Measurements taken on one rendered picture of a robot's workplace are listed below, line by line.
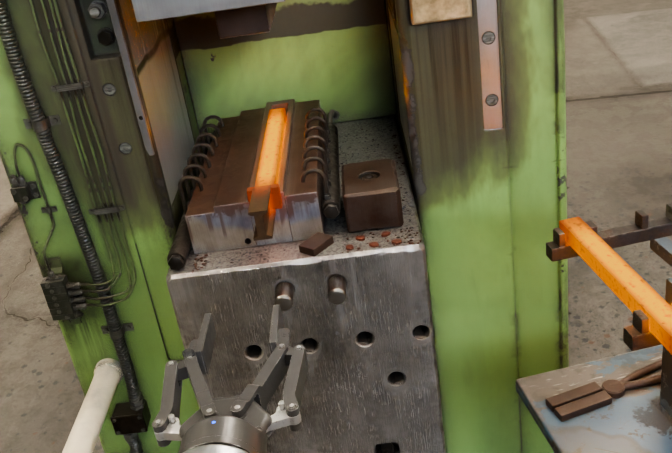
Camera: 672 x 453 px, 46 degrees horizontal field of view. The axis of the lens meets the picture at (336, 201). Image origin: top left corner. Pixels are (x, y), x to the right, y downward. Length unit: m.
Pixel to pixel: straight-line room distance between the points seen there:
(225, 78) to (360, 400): 0.70
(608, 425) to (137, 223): 0.80
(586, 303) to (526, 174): 1.33
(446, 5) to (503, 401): 0.77
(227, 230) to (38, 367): 1.70
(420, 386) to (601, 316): 1.37
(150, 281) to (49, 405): 1.25
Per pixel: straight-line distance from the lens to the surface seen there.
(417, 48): 1.24
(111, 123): 1.32
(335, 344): 1.23
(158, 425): 0.76
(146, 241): 1.40
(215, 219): 1.19
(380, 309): 1.19
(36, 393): 2.71
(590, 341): 2.48
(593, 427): 1.21
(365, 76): 1.60
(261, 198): 1.11
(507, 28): 1.26
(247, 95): 1.62
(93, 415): 1.44
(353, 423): 1.32
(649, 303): 0.97
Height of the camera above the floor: 1.48
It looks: 26 degrees down
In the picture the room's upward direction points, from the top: 9 degrees counter-clockwise
